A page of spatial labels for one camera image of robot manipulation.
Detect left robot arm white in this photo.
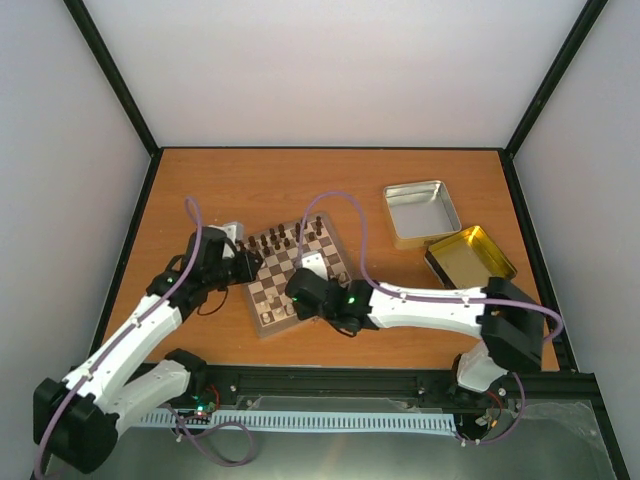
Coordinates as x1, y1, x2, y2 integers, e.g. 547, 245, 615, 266
33, 222, 262, 474

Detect blue cable duct strip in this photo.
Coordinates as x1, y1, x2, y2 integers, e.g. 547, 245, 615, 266
137, 409, 459, 435

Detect open silver tin box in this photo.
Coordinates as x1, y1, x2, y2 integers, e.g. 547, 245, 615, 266
382, 180, 462, 250

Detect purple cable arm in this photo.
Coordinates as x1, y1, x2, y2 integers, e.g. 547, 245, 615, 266
298, 191, 565, 446
32, 196, 257, 480

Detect gold tin lid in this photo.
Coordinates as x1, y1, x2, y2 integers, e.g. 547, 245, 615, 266
424, 225, 518, 289

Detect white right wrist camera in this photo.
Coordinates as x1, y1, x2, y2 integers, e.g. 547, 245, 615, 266
299, 251, 328, 280

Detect black frame post left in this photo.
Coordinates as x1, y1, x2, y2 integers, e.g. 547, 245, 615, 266
62, 0, 164, 156

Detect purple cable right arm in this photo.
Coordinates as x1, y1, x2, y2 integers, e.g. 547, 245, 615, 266
298, 191, 565, 446

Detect wooden chess board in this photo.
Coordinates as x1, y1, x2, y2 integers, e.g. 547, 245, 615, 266
242, 212, 358, 338

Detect dark chess pieces rows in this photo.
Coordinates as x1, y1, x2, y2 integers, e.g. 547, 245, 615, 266
236, 215, 331, 258

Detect black frame post right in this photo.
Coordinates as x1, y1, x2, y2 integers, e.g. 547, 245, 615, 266
504, 0, 611, 156

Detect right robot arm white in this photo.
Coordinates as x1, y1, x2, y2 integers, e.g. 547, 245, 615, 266
285, 268, 544, 393

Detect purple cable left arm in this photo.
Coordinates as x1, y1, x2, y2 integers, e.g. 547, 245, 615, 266
32, 196, 257, 480

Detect black frame post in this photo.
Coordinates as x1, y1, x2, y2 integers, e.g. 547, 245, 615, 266
504, 0, 611, 156
62, 0, 164, 156

